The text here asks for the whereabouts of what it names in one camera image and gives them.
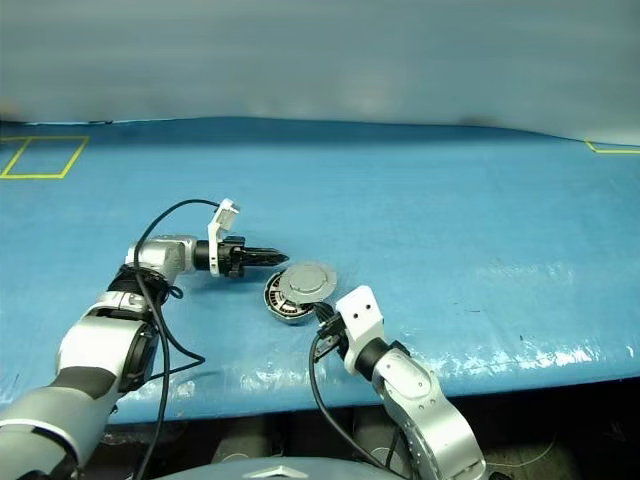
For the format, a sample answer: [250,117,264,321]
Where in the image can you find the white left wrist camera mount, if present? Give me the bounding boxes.
[206,198,240,278]

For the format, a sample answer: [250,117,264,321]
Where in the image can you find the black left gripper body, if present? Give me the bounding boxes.
[218,233,249,280]

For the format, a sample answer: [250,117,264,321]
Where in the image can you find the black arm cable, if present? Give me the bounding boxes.
[127,198,222,480]
[308,333,387,470]

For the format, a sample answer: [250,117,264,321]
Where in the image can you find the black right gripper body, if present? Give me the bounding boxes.
[316,317,352,362]

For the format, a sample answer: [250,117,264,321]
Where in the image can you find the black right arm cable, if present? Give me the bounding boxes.
[308,333,387,470]

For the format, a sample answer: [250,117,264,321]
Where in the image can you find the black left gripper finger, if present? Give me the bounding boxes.
[242,245,289,259]
[242,255,291,268]

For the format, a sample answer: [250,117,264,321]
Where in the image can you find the grey robot torso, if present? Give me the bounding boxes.
[199,452,401,480]

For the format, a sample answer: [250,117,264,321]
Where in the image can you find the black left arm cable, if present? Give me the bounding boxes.
[127,198,222,480]

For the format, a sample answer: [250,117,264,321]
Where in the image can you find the grey round disc part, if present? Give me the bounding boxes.
[277,261,337,306]

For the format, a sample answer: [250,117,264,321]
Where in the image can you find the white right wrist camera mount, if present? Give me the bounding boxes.
[333,285,385,377]

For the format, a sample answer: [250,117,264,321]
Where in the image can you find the silver motor base copper windings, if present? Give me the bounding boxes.
[259,269,326,327]

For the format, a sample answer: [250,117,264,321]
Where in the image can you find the blue plastic table cover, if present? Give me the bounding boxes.
[0,116,640,426]

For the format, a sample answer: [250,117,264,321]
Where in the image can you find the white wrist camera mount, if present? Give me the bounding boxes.
[206,198,240,278]
[333,285,385,377]

